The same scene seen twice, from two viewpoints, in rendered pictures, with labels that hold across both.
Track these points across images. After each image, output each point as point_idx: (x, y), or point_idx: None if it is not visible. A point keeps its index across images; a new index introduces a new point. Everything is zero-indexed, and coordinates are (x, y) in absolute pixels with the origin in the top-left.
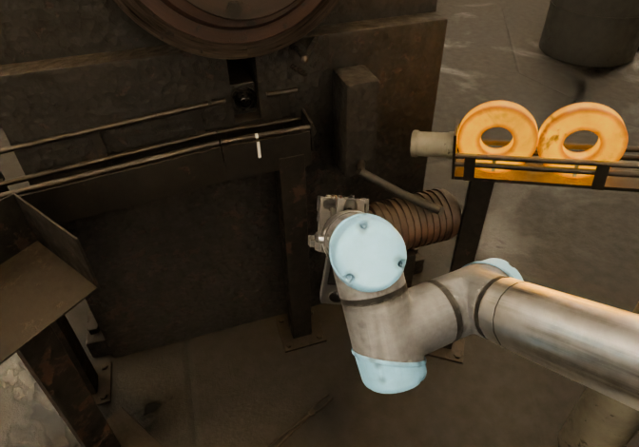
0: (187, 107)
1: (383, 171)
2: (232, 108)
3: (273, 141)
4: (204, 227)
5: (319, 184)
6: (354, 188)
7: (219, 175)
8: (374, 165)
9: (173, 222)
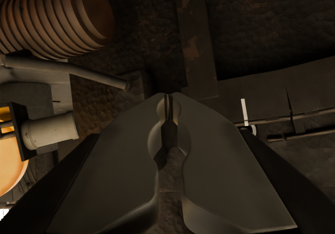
0: (308, 136)
1: (104, 58)
2: (258, 129)
3: (227, 119)
4: None
5: (164, 43)
6: (128, 39)
7: (294, 76)
8: None
9: None
